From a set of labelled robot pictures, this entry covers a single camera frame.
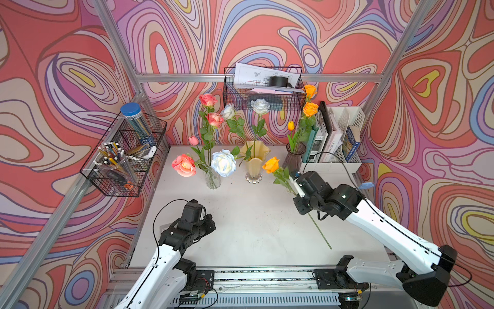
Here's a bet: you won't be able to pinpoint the white rose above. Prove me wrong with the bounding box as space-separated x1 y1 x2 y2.
221 104 252 160
251 99 270 157
210 147 250 178

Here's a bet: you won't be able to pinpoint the black white magazine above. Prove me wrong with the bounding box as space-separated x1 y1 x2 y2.
310 111 328 163

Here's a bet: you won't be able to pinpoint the pink rose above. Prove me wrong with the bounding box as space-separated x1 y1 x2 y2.
199 93 217 114
204 113 225 166
171 154 208 178

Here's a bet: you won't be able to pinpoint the blue lid pencil jar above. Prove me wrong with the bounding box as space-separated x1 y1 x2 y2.
120 102 156 146

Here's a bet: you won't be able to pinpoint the purple ribbed glass vase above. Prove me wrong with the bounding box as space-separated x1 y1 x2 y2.
282 142 306 173

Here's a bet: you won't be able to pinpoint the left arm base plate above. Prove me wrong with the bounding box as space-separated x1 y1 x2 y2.
182 270 215 293

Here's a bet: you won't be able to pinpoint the small orange tulip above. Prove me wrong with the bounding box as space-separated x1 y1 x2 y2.
287 121 301 153

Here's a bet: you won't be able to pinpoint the black wire basket back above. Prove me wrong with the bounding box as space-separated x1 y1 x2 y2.
223 65 306 111

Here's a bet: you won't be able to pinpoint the black tape roll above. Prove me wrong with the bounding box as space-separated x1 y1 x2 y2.
268 76 292 88

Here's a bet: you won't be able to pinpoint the white plastic book organizer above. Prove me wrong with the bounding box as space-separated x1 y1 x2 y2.
301 102 365 173

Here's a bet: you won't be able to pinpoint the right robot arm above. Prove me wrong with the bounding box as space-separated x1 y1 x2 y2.
289 171 457 306

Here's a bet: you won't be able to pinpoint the black wire basket left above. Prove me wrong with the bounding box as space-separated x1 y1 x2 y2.
80 113 167 197

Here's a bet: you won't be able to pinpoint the black wire basket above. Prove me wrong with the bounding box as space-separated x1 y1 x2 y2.
223 65 306 111
80 113 167 197

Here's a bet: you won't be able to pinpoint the white papers in basket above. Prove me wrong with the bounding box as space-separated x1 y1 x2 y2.
234 63 305 93

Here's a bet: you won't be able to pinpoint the clear glass vase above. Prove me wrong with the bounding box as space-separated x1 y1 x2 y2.
205 167 221 190

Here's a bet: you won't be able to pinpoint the pink book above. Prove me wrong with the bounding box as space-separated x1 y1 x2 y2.
320 112 343 163

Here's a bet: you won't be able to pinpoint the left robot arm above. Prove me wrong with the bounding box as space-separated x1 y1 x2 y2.
116 199 216 308

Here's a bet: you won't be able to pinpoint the small pink rosebud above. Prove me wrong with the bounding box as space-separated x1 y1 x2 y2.
189 136 205 160

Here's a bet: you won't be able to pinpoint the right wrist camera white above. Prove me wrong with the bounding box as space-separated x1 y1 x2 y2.
289 176 306 198

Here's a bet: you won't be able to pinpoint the blue treehouse book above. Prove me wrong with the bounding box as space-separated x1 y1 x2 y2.
342 126 361 162

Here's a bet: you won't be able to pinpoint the teal green folder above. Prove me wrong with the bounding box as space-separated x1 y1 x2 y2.
302 125 319 163

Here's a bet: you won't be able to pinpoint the cup of pencils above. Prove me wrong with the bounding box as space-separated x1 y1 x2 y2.
93 142 138 186

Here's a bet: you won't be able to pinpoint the yellow ruffled vase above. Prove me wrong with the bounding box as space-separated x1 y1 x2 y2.
241 140 271 184

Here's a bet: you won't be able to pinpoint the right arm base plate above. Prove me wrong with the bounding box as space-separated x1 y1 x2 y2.
312 268 370 291

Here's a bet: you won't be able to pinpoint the orange rose tall stem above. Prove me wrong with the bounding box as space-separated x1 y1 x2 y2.
304 84 317 102

